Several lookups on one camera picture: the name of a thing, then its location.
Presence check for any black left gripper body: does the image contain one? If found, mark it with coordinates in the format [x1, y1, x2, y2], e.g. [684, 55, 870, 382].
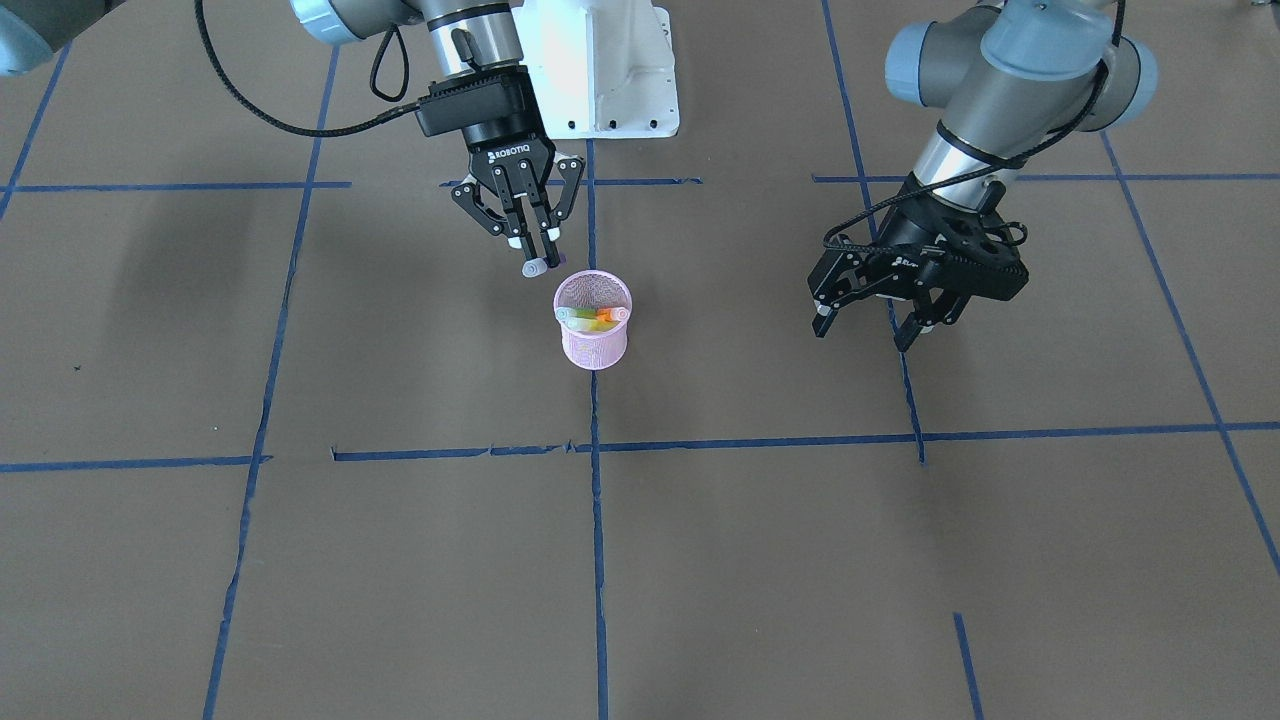
[806, 176, 1030, 329]

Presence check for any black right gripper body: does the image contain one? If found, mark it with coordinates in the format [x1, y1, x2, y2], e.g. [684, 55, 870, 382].
[416, 65, 586, 238]

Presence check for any purple highlighter pen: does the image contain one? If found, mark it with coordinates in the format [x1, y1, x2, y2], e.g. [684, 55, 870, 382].
[521, 254, 566, 278]

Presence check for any green highlighter pen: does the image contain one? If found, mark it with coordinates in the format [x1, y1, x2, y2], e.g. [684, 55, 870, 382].
[556, 306, 596, 332]

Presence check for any orange highlighter pen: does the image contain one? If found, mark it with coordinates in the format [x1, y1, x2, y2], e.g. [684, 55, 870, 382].
[595, 306, 631, 325]

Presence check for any yellow highlighter pen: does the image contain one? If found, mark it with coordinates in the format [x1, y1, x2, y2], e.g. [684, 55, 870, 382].
[579, 318, 620, 334]

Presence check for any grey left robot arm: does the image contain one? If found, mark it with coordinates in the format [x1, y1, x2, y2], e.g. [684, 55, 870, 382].
[806, 1, 1158, 351]

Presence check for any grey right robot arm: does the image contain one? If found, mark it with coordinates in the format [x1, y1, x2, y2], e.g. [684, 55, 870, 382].
[195, 1, 585, 278]

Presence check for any pink mesh pen holder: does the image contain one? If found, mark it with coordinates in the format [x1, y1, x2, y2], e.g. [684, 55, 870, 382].
[552, 270, 634, 372]

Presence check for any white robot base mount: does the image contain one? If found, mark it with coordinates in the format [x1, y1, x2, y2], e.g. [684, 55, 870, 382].
[512, 1, 681, 140]

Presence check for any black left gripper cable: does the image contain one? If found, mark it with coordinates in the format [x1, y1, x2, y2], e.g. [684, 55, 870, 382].
[822, 0, 1132, 252]

